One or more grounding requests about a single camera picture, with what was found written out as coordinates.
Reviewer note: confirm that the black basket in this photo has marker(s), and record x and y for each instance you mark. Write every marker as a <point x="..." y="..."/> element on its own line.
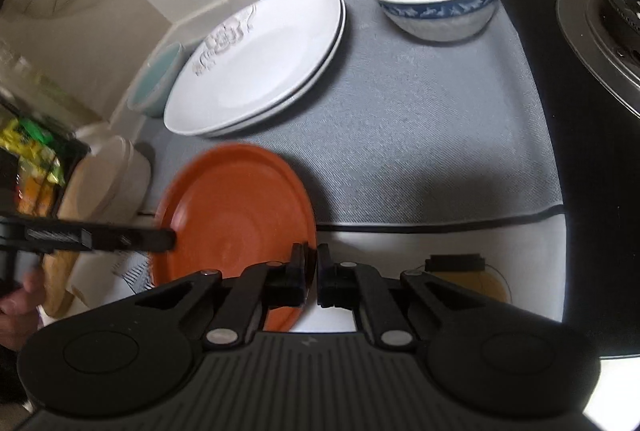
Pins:
<point x="70" y="156"/>

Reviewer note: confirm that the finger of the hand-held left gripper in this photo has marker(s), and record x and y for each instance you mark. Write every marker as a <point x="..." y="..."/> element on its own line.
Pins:
<point x="140" y="239"/>

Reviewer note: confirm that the grey drying mat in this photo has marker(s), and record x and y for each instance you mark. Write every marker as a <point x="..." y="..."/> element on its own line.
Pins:
<point x="425" y="131"/>

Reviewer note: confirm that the black stove burner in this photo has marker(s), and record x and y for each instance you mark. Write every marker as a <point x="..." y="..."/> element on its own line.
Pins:
<point x="625" y="11"/>

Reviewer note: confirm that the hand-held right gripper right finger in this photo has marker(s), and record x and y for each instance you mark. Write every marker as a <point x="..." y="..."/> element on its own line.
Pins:
<point x="323" y="272"/>

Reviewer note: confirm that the colourful snack packets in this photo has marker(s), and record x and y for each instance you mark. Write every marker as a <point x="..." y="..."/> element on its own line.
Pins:
<point x="35" y="161"/>

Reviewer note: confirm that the white plain plate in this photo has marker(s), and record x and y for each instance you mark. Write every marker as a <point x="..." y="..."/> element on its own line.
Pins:
<point x="327" y="56"/>

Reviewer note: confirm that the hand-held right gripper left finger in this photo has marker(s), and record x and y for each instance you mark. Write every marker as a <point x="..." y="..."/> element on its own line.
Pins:
<point x="301" y="272"/>

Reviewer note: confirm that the person's left hand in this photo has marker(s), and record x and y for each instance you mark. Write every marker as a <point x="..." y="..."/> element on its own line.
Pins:
<point x="22" y="306"/>

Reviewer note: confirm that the black stove top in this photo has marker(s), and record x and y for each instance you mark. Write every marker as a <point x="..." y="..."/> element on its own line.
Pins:
<point x="595" y="211"/>

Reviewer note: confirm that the orange plate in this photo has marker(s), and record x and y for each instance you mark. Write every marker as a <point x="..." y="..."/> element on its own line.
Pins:
<point x="235" y="211"/>

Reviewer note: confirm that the wooden board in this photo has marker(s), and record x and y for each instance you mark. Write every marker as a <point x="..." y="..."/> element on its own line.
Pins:
<point x="57" y="281"/>

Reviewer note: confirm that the tan disc with black clip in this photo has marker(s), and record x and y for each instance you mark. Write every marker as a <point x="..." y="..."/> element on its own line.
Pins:
<point x="475" y="281"/>

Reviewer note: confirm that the white embossed plate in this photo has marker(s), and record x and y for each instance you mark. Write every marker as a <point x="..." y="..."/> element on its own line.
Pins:
<point x="265" y="56"/>

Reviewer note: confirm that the teal bowl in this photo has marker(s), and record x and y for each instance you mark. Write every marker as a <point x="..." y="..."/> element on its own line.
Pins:
<point x="155" y="81"/>

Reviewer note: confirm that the cream round container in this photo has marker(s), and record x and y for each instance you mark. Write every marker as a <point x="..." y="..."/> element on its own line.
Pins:
<point x="120" y="176"/>

